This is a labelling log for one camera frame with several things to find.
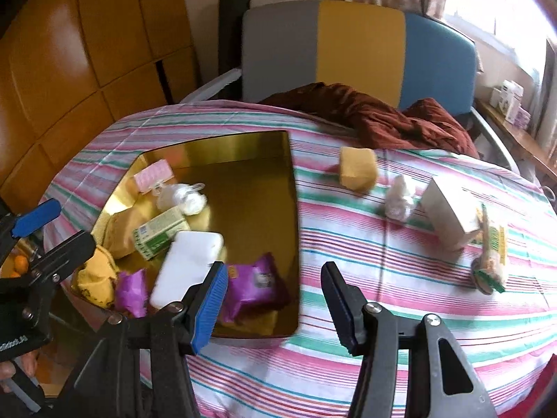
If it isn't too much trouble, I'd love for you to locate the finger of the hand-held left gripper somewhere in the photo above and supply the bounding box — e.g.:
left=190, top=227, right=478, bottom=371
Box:
left=0, top=231, right=96, bottom=301
left=0, top=198, right=62, bottom=249

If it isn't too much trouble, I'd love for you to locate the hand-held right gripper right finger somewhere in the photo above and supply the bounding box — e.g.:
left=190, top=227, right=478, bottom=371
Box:
left=321, top=261, right=499, bottom=418

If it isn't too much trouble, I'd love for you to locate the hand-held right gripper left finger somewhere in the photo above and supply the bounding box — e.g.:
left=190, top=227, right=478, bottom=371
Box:
left=65, top=261, right=230, bottom=418

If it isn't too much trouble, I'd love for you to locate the white power bank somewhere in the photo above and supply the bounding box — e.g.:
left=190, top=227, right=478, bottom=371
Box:
left=149, top=231, right=225, bottom=310

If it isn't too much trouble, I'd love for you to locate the large dark purple packet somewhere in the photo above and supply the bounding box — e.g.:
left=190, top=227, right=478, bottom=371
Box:
left=218, top=253, right=291, bottom=325

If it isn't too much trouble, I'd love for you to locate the small bright purple packet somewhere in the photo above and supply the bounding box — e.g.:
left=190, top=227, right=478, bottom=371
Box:
left=114, top=269, right=149, bottom=318

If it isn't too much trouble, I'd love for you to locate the green white carton box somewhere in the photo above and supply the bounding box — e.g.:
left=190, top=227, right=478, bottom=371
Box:
left=132, top=206, right=192, bottom=261

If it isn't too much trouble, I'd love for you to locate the white plastic bag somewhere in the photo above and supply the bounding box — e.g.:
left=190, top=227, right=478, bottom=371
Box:
left=156, top=182, right=207, bottom=216

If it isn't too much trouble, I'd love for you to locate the pink packet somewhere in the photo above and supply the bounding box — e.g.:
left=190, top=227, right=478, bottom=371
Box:
left=133, top=160, right=175, bottom=194

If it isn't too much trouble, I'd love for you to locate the gold metal tin tray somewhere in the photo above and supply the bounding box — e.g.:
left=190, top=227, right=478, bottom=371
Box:
left=72, top=130, right=302, bottom=340

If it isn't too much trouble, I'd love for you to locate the white tissue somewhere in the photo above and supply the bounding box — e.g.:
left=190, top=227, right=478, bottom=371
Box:
left=385, top=174, right=417, bottom=223

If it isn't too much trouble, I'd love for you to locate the white cardboard box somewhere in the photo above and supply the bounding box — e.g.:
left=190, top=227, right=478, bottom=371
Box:
left=420, top=176, right=486, bottom=251

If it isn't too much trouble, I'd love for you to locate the yellow sponge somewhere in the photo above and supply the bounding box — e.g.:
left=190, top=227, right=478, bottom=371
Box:
left=338, top=146, right=378, bottom=192

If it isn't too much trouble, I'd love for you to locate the green yellow noodle packet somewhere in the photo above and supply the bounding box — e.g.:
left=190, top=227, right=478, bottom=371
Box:
left=472, top=202, right=508, bottom=294

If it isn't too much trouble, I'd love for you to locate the person's left hand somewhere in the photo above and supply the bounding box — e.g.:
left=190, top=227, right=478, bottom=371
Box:
left=0, top=352, right=41, bottom=386

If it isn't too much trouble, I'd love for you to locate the brown wooden wardrobe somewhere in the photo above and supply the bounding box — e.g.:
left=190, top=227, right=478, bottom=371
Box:
left=0, top=0, right=201, bottom=196

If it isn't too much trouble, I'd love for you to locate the maroon crumpled cloth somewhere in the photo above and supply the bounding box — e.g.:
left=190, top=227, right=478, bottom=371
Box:
left=259, top=82, right=479, bottom=157

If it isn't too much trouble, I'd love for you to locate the wooden side desk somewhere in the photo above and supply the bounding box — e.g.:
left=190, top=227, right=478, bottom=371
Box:
left=474, top=98, right=557, bottom=179

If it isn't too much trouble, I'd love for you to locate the black rolled mat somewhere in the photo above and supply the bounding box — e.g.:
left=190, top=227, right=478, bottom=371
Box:
left=218, top=0, right=249, bottom=88

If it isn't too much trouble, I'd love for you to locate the grey yellow blue headboard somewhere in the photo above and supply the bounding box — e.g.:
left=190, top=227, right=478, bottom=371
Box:
left=241, top=0, right=477, bottom=111

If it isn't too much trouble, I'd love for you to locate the white medicine box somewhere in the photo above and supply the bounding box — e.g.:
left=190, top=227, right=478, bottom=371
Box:
left=489, top=79, right=525, bottom=125

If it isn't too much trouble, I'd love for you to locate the white bed rail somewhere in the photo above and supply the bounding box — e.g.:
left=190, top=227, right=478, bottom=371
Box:
left=180, top=67, right=242, bottom=103
left=472, top=109, right=520, bottom=172

